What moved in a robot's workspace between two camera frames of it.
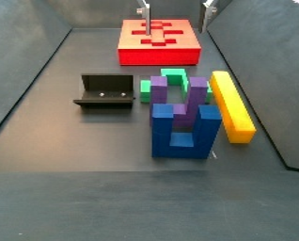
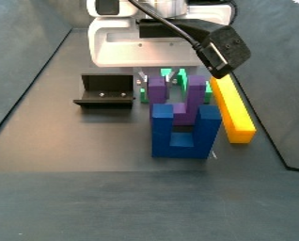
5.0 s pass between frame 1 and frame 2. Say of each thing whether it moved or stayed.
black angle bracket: stayed
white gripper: moved
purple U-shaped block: stayed
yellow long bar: stayed
